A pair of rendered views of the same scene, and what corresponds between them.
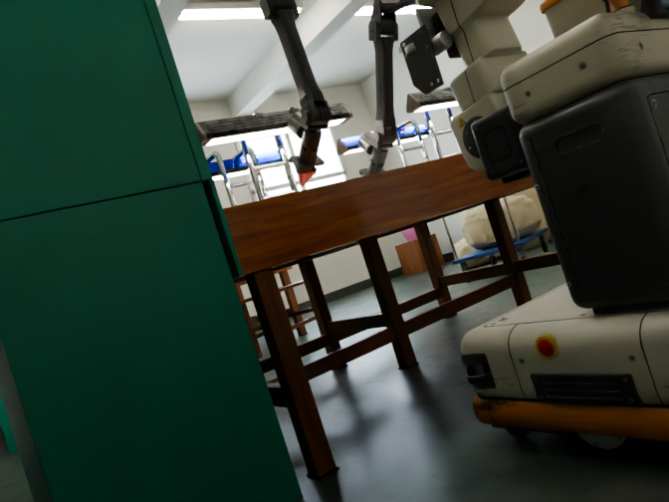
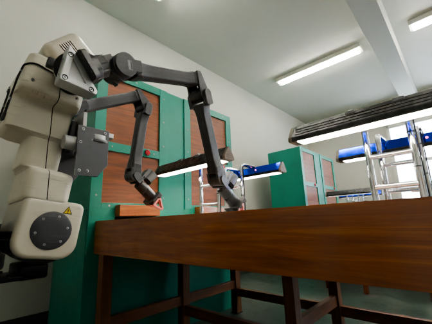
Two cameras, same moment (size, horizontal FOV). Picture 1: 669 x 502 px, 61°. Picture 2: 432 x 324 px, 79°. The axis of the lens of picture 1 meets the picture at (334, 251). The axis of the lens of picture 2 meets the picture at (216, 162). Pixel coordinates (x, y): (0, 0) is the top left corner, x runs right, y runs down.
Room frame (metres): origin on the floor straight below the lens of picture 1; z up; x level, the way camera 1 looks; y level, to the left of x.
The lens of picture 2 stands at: (1.81, -1.47, 0.73)
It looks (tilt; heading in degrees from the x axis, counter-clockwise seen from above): 13 degrees up; 76
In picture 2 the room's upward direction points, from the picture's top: 2 degrees counter-clockwise
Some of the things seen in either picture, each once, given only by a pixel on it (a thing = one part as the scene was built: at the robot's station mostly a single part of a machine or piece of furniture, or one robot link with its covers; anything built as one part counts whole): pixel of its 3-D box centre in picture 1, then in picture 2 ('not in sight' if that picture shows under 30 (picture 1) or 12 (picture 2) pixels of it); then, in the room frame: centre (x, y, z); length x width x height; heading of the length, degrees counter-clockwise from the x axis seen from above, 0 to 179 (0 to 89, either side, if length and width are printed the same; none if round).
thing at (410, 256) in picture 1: (417, 248); not in sight; (7.99, -1.12, 0.32); 0.42 x 0.42 x 0.63; 34
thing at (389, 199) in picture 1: (447, 185); (213, 238); (2.04, -0.46, 0.67); 1.81 x 0.12 x 0.19; 124
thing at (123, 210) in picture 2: not in sight; (138, 210); (1.73, 0.39, 0.83); 0.30 x 0.06 x 0.07; 34
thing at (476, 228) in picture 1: (500, 220); not in sight; (5.09, -1.49, 0.41); 0.74 x 0.56 x 0.39; 125
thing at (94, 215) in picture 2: (104, 375); (157, 264); (1.87, 0.85, 0.42); 1.36 x 0.55 x 0.84; 34
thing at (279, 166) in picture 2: (220, 168); (245, 173); (2.49, 0.36, 1.08); 0.62 x 0.08 x 0.07; 124
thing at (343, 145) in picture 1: (385, 137); (401, 144); (3.03, -0.44, 1.08); 0.62 x 0.08 x 0.07; 124
